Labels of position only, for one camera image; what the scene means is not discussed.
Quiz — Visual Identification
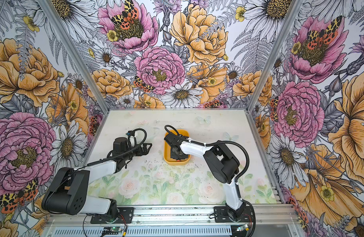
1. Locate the right green circuit board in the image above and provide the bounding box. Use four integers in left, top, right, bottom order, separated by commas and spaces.
236, 224, 249, 232

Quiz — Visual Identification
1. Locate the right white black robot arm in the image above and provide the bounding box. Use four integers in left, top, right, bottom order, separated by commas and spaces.
164, 133, 250, 222

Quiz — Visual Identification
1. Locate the white vented cable duct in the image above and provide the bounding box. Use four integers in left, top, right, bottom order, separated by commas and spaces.
51, 226, 233, 237

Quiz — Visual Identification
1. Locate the yellow plastic bin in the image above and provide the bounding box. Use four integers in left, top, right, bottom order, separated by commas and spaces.
163, 129, 191, 166

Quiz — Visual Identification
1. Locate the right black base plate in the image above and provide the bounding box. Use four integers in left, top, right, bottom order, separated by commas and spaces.
210, 206, 255, 223

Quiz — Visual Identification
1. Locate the black corrugated cable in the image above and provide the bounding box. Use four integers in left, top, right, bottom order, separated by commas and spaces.
42, 128, 147, 205
164, 124, 257, 237

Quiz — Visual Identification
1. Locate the aluminium front rail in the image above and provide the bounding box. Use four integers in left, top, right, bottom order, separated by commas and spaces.
45, 203, 299, 228

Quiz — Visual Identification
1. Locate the left green circuit board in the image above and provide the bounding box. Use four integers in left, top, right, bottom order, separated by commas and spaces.
101, 227, 123, 237

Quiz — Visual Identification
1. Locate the right black corrugated cable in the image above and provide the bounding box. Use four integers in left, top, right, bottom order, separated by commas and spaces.
164, 124, 257, 237

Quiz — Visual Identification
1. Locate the green circuit board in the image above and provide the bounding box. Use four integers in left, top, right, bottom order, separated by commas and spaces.
236, 224, 249, 232
101, 227, 123, 237

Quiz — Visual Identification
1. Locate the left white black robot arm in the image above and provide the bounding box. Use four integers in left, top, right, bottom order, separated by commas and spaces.
41, 137, 152, 222

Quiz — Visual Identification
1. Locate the left black corrugated cable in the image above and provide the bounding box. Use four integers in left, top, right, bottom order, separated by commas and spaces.
42, 128, 147, 205

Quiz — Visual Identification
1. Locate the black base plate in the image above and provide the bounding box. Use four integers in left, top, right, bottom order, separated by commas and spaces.
90, 207, 134, 224
210, 206, 255, 223

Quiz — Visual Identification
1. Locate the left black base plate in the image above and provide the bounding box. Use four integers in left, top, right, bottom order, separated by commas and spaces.
90, 207, 134, 224

